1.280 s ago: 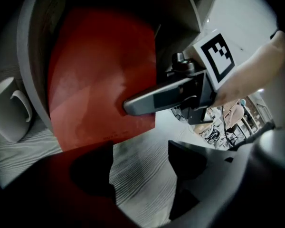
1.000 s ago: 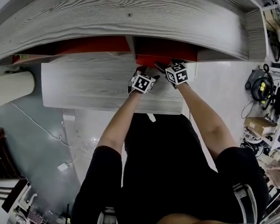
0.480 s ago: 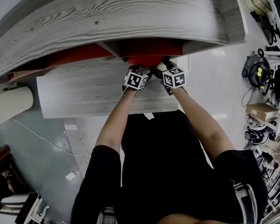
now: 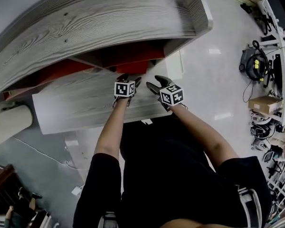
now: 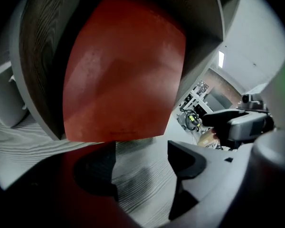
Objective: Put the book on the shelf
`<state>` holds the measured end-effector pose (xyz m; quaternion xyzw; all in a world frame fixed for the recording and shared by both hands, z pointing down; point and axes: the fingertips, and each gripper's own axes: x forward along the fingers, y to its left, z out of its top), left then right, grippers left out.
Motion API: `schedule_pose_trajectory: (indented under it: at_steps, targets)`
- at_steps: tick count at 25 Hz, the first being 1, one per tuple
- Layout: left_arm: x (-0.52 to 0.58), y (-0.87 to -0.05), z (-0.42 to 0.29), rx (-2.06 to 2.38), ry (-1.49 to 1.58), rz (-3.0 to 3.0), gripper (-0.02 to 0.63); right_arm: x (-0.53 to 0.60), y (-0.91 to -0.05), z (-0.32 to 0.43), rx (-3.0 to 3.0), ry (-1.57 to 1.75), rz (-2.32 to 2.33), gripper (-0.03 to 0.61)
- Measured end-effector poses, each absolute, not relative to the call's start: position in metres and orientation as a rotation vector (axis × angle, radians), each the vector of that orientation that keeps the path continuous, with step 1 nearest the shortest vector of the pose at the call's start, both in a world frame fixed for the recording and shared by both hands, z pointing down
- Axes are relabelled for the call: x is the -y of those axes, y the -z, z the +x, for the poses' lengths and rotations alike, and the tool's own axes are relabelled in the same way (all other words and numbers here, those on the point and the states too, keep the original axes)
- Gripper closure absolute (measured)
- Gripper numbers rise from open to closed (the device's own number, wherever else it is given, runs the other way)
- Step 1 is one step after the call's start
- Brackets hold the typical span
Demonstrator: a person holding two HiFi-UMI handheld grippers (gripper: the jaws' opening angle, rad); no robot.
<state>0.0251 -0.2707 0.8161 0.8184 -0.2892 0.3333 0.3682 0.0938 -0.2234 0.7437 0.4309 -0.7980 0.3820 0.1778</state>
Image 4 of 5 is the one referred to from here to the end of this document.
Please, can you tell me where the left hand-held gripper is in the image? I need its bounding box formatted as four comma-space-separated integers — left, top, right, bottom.
113, 73, 143, 105

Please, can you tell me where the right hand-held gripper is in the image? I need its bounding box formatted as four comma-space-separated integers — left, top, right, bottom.
146, 75, 185, 112

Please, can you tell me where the grey wooden shelf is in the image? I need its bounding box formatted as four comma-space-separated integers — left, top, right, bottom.
0, 0, 214, 105

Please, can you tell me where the person's right forearm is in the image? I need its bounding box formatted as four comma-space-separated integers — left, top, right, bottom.
171, 103, 240, 169

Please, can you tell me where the person's left forearm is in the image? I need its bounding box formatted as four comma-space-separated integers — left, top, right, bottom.
93, 98, 132, 162

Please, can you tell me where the person's black shirt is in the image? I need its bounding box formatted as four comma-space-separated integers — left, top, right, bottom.
72, 116, 273, 228

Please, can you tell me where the black and yellow vacuum cleaner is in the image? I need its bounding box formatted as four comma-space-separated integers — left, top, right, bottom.
238, 40, 276, 82

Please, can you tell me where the cardboard box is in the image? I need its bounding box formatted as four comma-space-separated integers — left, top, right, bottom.
247, 95, 284, 115

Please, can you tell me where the black office chair base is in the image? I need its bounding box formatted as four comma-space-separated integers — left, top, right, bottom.
254, 12, 274, 36

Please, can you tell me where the white power adapter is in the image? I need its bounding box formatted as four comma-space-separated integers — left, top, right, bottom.
71, 185, 86, 196

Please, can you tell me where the dark wooden furniture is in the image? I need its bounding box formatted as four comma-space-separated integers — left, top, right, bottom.
0, 164, 22, 215

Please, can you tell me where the black cable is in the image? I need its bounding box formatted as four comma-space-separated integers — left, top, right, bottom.
242, 79, 255, 104

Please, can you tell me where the white floor cable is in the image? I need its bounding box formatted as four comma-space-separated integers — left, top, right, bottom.
12, 136, 79, 171

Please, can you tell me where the pile of cables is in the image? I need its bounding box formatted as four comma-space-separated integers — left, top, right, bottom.
250, 113, 276, 151

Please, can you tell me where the white frame table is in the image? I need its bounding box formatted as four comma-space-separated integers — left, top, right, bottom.
257, 0, 285, 126

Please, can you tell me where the grey harness strap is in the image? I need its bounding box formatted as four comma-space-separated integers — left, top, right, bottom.
236, 185, 264, 228
98, 211, 120, 228

